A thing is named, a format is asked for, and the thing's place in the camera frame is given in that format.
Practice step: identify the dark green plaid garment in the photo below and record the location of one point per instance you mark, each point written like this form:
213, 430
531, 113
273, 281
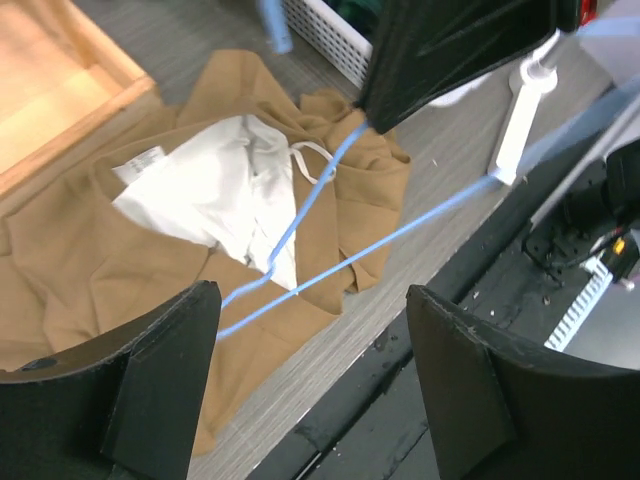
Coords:
362, 15

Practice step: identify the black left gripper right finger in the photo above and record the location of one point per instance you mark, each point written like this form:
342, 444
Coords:
500, 406

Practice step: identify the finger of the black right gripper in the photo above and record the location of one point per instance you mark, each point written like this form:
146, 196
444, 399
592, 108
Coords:
425, 48

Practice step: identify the white plastic basket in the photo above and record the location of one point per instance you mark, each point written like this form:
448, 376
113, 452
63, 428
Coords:
332, 36

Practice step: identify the metal clothes rail stand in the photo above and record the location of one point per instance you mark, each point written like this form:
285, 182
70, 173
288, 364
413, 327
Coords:
529, 82

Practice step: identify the white slotted cable duct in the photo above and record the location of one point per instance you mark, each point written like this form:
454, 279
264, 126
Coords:
584, 303

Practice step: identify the wooden hanger rack with tray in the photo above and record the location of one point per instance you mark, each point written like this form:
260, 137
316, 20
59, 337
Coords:
66, 88

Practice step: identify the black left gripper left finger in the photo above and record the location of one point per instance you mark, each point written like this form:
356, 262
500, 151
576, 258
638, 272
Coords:
124, 405

